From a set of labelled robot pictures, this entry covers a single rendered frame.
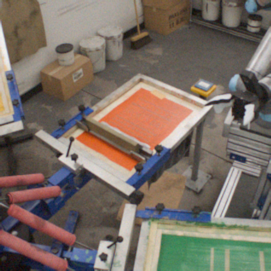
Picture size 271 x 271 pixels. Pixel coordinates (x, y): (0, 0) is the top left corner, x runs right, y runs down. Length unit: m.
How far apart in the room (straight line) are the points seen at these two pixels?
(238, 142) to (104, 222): 1.40
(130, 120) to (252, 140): 0.75
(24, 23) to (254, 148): 2.69
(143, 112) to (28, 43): 1.98
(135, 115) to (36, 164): 1.44
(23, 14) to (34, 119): 1.09
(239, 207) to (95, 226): 1.10
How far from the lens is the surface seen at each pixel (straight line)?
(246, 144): 1.76
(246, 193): 2.74
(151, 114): 2.13
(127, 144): 1.83
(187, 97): 2.22
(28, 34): 3.77
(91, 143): 1.98
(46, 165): 3.27
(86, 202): 2.92
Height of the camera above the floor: 2.32
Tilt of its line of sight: 43 degrees down
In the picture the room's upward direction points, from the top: 3 degrees counter-clockwise
